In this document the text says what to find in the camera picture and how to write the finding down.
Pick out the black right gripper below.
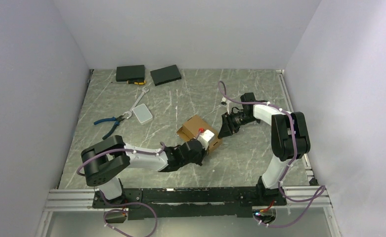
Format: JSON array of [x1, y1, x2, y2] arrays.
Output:
[[217, 111, 257, 139]]

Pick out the brown cardboard box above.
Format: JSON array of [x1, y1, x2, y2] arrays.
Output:
[[176, 115, 222, 153]]

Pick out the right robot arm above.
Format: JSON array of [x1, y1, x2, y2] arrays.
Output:
[[218, 92, 310, 205]]

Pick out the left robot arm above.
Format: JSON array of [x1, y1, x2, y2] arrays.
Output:
[[76, 135, 214, 207]]

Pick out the grey white rectangular device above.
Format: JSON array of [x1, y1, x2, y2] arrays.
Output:
[[132, 104, 153, 124]]

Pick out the silver combination wrench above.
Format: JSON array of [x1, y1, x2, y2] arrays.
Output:
[[123, 87, 150, 119]]

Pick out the black foam block right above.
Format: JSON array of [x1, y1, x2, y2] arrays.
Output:
[[150, 65, 182, 86]]

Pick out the black foam block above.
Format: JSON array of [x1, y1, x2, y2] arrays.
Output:
[[150, 65, 182, 86], [116, 65, 145, 81]]

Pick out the yellow black screwdriver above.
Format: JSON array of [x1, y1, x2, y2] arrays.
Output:
[[112, 79, 146, 85]]

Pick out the black foam block left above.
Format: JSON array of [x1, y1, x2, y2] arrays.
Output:
[[116, 65, 145, 81]]

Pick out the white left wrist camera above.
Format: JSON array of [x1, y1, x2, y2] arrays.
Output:
[[195, 128, 215, 150]]

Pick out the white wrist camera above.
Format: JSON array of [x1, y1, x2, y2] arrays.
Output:
[[220, 97, 230, 107], [195, 128, 215, 150]]

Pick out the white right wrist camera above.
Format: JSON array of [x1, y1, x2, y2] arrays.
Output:
[[220, 97, 230, 107]]

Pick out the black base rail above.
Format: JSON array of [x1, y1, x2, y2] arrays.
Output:
[[92, 184, 287, 220]]

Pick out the blue handled pliers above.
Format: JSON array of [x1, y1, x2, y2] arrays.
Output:
[[93, 115, 126, 141]]

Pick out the aluminium frame rail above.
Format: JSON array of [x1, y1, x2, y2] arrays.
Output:
[[43, 189, 95, 212]]

